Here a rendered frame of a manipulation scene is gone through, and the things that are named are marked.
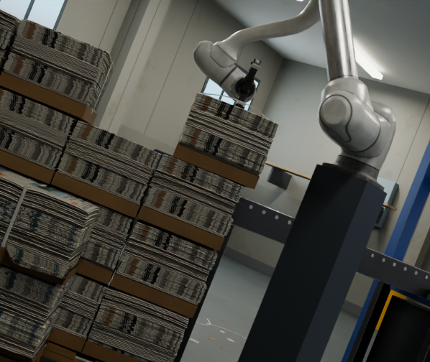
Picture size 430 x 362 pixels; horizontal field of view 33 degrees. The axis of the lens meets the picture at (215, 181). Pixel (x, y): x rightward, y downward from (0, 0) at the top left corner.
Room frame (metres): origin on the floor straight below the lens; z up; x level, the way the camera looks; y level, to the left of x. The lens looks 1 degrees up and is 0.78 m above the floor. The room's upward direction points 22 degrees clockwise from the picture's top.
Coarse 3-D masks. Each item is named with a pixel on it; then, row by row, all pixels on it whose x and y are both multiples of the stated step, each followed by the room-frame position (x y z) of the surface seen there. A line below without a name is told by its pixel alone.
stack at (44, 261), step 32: (0, 192) 2.03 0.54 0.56; (32, 192) 2.03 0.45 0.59; (0, 224) 2.03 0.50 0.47; (32, 224) 2.04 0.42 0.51; (64, 224) 2.04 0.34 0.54; (32, 256) 2.03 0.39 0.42; (64, 256) 2.04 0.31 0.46; (0, 288) 2.03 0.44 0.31; (32, 288) 2.04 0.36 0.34; (64, 288) 2.13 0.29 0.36; (0, 320) 2.03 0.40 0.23; (32, 320) 2.04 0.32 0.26; (32, 352) 2.04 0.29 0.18
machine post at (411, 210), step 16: (416, 176) 4.21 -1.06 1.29; (416, 192) 4.16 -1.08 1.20; (416, 208) 4.17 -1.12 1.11; (400, 224) 4.19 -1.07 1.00; (416, 224) 4.18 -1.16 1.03; (400, 240) 4.16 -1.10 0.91; (400, 256) 4.17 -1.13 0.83; (368, 304) 4.19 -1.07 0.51; (384, 304) 4.18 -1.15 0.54; (352, 336) 4.21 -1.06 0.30
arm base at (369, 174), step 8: (336, 160) 2.56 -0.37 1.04; (344, 160) 2.52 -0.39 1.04; (352, 160) 2.50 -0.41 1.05; (336, 168) 2.52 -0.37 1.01; (344, 168) 2.51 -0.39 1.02; (352, 168) 2.50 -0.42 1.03; (360, 168) 2.49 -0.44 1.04; (368, 168) 2.50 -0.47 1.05; (360, 176) 2.46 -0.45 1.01; (368, 176) 2.49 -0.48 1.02; (376, 176) 2.53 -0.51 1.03; (376, 184) 2.54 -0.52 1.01
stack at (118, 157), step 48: (0, 96) 2.32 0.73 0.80; (0, 144) 2.31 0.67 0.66; (48, 144) 2.32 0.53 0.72; (96, 144) 2.33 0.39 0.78; (144, 192) 2.39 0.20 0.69; (192, 192) 2.36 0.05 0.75; (240, 192) 2.36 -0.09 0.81; (96, 240) 2.34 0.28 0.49; (144, 240) 2.36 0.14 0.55; (192, 240) 2.35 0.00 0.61; (96, 288) 2.35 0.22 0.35; (192, 288) 2.36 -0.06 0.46; (96, 336) 2.34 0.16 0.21; (144, 336) 2.35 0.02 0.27
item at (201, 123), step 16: (208, 96) 2.34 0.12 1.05; (192, 112) 2.35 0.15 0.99; (208, 112) 2.34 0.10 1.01; (224, 112) 2.35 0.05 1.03; (240, 112) 2.35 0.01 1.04; (192, 128) 2.34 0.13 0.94; (208, 128) 2.35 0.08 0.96; (224, 128) 2.34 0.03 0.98; (240, 128) 2.35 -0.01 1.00; (256, 128) 2.35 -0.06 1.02; (272, 128) 2.35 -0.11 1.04; (192, 144) 2.35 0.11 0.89; (208, 144) 2.36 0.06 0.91; (224, 144) 2.36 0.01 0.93; (240, 144) 2.35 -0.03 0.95; (256, 144) 2.35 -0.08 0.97; (224, 160) 2.36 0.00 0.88; (240, 160) 2.36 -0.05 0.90; (256, 160) 2.36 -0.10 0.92
